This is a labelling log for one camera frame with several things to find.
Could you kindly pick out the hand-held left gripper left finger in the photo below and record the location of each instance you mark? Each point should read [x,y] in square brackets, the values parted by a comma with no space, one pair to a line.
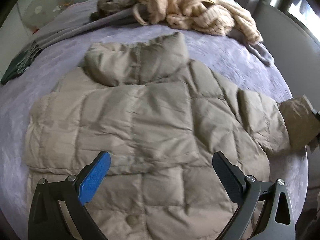
[96,177]

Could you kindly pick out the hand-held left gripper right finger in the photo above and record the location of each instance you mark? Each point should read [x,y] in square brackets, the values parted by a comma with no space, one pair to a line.
[226,177]

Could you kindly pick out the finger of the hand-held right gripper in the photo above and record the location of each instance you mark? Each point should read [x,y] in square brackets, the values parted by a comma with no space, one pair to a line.
[316,113]

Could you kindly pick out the beige puffer jacket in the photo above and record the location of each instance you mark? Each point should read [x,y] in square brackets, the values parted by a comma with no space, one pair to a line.
[150,120]

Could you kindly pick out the grey garment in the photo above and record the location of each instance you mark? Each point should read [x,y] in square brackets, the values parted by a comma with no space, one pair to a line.
[75,27]
[257,51]

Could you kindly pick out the window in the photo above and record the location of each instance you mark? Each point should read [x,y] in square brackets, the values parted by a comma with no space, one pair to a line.
[297,7]

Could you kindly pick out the dark green garment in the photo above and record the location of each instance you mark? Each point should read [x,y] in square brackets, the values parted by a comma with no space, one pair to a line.
[15,67]

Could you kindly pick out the cream knitted sweater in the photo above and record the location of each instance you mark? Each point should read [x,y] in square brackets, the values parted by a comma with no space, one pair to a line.
[200,12]

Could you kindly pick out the brown fuzzy garment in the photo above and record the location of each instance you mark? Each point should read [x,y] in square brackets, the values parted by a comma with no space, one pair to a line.
[117,2]

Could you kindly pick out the white fan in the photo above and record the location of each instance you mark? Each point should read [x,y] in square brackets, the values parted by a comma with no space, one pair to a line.
[36,11]

